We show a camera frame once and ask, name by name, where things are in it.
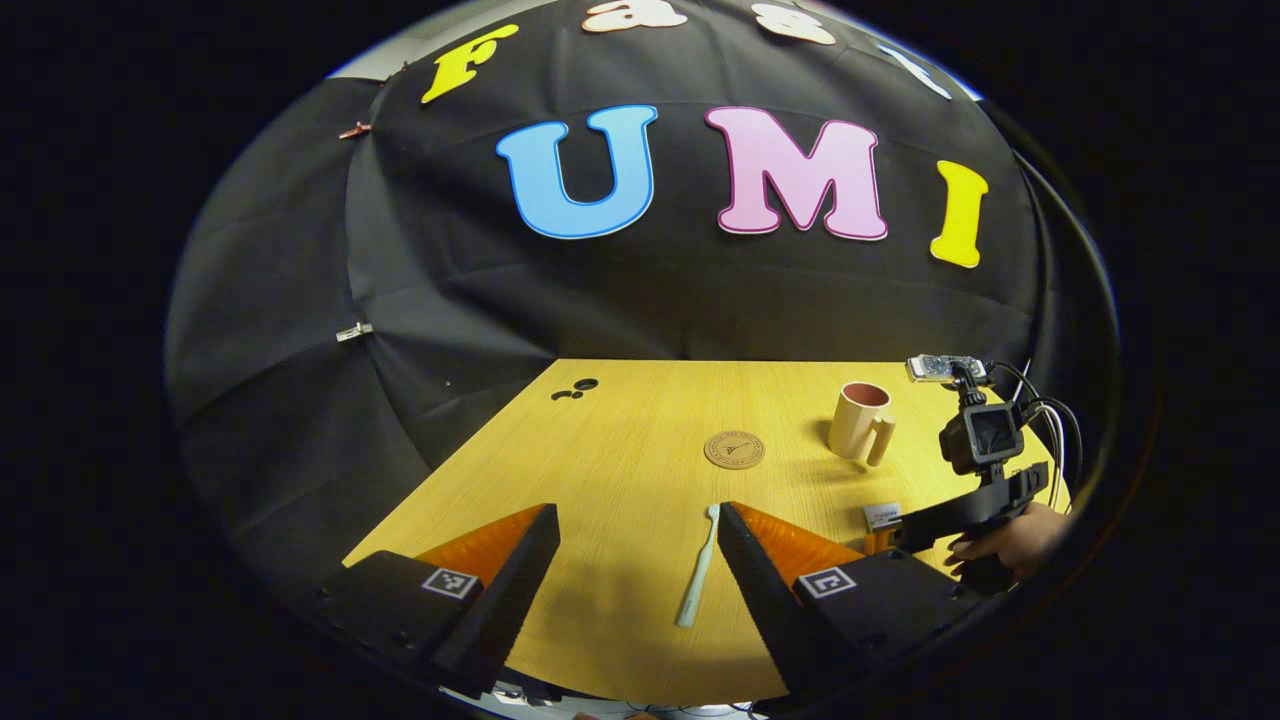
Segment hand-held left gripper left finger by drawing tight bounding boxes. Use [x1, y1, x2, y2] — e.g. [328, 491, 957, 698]
[320, 503, 561, 698]

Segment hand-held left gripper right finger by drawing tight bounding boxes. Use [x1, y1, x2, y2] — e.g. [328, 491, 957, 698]
[717, 501, 976, 699]

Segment mint green toothbrush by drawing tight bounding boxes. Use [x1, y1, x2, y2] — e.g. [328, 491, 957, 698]
[675, 503, 721, 629]

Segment beige cup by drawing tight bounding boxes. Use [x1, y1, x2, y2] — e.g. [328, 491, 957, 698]
[828, 381, 897, 468]

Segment round cork coaster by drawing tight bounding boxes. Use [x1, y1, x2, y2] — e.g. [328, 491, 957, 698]
[703, 430, 766, 471]

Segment wooden desktop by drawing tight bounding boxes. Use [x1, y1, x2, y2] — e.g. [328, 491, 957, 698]
[343, 358, 1071, 706]

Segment black backdrop cloth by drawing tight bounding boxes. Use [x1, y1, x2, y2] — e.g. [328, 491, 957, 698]
[165, 0, 1116, 601]

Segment grey cable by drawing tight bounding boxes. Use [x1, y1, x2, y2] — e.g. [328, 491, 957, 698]
[1035, 408, 1067, 501]

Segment black cable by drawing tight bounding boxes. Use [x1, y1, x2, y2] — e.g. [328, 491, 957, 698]
[990, 362, 1086, 501]

